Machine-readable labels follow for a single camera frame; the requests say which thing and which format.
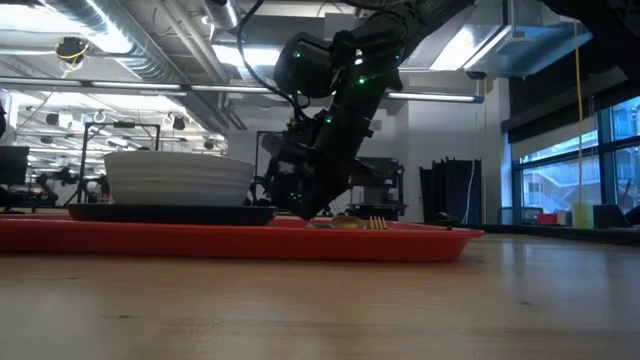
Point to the large glass window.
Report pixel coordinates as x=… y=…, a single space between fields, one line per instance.
x=555 y=185

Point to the white ribbed bowl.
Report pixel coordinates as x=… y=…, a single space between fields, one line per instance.
x=175 y=180

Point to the long ceiling tube light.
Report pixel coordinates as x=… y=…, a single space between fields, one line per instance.
x=230 y=89
x=432 y=97
x=135 y=86

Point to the silver air duct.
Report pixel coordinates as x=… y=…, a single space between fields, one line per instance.
x=125 y=45

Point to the red box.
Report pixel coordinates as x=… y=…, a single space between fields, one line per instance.
x=547 y=219

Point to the red plastic tray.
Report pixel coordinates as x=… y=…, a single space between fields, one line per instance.
x=225 y=242

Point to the black metal table frame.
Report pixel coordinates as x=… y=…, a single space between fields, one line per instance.
x=550 y=235

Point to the dark round plate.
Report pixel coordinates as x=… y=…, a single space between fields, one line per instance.
x=170 y=214

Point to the black monitor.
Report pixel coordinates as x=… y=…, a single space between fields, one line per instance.
x=14 y=165

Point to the yellow green container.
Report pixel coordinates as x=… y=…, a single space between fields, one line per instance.
x=583 y=215

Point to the black curtain panels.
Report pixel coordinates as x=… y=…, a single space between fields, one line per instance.
x=450 y=190

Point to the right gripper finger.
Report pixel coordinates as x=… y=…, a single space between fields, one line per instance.
x=325 y=190

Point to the black stand frame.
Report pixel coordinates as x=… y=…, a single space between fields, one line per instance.
x=86 y=150

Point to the black background robot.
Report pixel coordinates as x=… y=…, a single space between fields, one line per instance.
x=50 y=182

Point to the gold spoon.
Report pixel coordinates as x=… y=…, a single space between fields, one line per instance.
x=348 y=223

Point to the black equipment cart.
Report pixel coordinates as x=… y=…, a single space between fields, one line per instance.
x=385 y=185

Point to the gold fork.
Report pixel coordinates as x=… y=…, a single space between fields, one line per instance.
x=378 y=223

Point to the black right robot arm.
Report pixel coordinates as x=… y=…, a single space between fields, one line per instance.
x=380 y=40

